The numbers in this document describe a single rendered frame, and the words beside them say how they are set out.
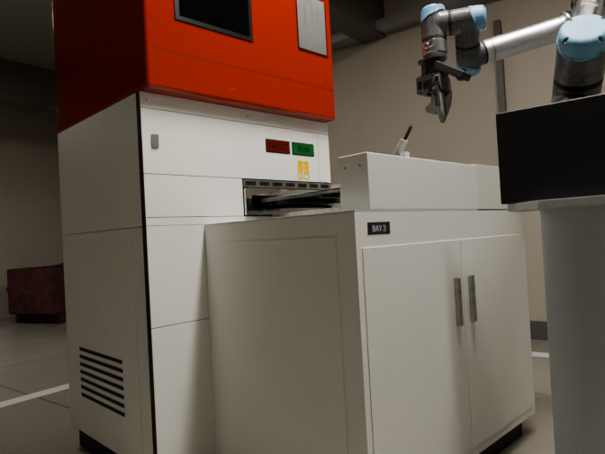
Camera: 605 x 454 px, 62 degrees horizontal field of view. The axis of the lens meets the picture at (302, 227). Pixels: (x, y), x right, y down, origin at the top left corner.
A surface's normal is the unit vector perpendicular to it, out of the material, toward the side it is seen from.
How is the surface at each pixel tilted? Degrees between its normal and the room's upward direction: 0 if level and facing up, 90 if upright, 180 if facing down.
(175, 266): 90
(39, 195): 90
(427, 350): 90
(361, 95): 90
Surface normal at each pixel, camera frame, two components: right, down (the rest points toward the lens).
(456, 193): 0.69, -0.05
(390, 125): -0.61, 0.02
